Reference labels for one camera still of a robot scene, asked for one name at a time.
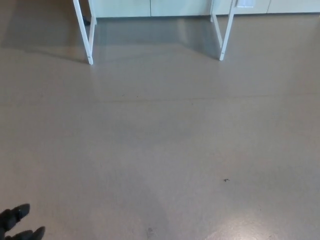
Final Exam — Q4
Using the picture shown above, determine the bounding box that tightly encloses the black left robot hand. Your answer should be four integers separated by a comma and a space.
0, 203, 46, 240

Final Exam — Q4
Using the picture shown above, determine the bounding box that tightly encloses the white desk leg frame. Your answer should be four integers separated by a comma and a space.
73, 0, 98, 65
210, 0, 237, 62

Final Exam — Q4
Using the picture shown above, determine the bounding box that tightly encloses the white cabinet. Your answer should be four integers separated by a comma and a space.
87, 0, 320, 18

